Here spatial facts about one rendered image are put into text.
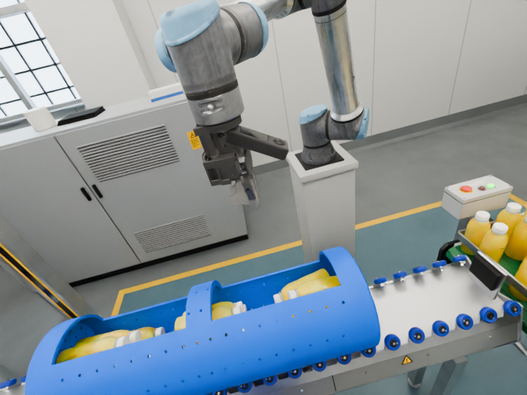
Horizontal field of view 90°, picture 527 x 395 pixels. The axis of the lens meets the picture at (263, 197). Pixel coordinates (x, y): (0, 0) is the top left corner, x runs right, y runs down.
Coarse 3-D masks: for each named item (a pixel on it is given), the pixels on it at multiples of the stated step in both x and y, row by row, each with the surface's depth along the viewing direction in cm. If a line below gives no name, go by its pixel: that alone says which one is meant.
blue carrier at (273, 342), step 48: (192, 288) 76; (240, 288) 89; (336, 288) 66; (48, 336) 71; (192, 336) 64; (240, 336) 64; (288, 336) 64; (336, 336) 64; (48, 384) 63; (96, 384) 62; (144, 384) 63; (192, 384) 64; (240, 384) 68
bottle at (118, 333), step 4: (108, 332) 81; (112, 332) 80; (116, 332) 80; (120, 332) 80; (124, 332) 80; (128, 332) 81; (92, 336) 81; (96, 336) 80; (100, 336) 80; (104, 336) 80; (116, 336) 79; (120, 336) 79; (128, 336) 79; (80, 340) 80; (84, 340) 80; (88, 340) 80; (92, 340) 79; (76, 344) 79; (80, 344) 79
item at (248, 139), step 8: (240, 128) 48; (232, 136) 46; (240, 136) 46; (248, 136) 46; (256, 136) 47; (264, 136) 49; (272, 136) 50; (240, 144) 47; (248, 144) 47; (256, 144) 47; (264, 144) 47; (272, 144) 47; (280, 144) 48; (264, 152) 48; (272, 152) 48; (280, 152) 48; (288, 152) 48
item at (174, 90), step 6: (174, 84) 201; (150, 90) 200; (156, 90) 194; (162, 90) 193; (168, 90) 194; (174, 90) 195; (180, 90) 196; (150, 96) 192; (156, 96) 194; (162, 96) 195; (168, 96) 196; (174, 96) 197; (156, 102) 195
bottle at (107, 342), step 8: (112, 336) 75; (88, 344) 73; (96, 344) 72; (104, 344) 72; (112, 344) 73; (64, 352) 73; (72, 352) 72; (80, 352) 72; (88, 352) 71; (96, 352) 71; (56, 360) 72; (64, 360) 71
